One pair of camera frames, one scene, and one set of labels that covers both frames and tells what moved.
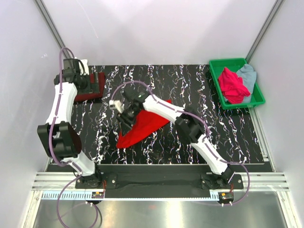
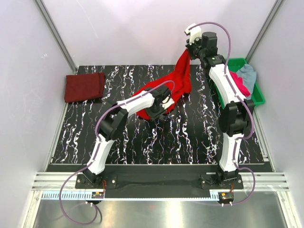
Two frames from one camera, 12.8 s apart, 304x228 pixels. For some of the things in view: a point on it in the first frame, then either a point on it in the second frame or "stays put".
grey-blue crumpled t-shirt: (249, 75) stays put
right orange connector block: (226, 195) stays put
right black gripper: (126, 124) → (197, 41)
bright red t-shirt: (146, 124) → (179, 82)
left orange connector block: (96, 194) stays put
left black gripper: (91, 88) → (153, 116)
